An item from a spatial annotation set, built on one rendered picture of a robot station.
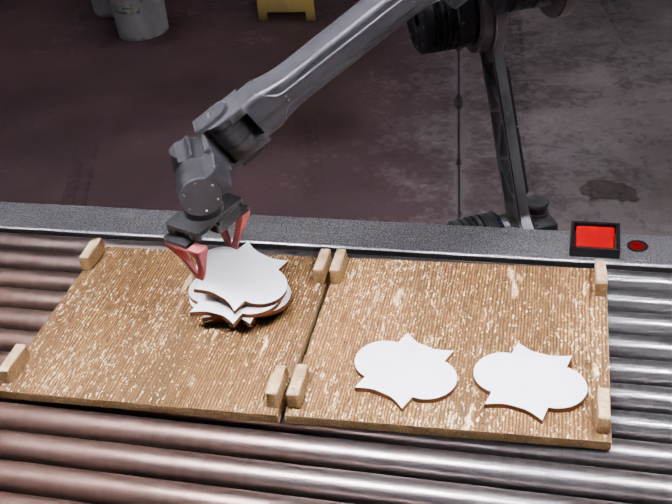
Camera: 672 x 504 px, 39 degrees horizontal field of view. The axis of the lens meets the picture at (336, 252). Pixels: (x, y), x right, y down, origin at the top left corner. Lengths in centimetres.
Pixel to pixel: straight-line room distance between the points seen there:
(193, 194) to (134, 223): 48
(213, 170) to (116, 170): 261
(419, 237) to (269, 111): 41
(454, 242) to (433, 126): 229
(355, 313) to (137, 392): 33
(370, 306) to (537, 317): 24
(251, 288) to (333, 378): 19
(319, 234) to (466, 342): 39
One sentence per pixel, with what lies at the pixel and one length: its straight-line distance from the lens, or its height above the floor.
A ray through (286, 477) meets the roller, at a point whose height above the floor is 92.
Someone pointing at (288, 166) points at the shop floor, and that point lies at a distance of 366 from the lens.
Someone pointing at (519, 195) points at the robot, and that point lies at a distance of 253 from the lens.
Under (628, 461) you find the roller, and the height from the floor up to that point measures 91.
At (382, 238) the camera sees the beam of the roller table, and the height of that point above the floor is 91.
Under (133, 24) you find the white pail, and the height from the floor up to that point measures 9.
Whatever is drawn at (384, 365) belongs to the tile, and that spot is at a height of 94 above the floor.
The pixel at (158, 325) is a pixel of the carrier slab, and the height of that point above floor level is 94.
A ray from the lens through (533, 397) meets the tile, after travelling 125.
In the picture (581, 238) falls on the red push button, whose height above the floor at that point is 93.
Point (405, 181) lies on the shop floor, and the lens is 349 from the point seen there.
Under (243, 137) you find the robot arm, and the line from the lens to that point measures 131.
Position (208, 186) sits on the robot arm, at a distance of 126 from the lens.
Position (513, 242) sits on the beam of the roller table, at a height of 91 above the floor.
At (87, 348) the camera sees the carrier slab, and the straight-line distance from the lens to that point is 145.
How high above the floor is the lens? 182
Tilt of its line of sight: 35 degrees down
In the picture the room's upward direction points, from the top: 7 degrees counter-clockwise
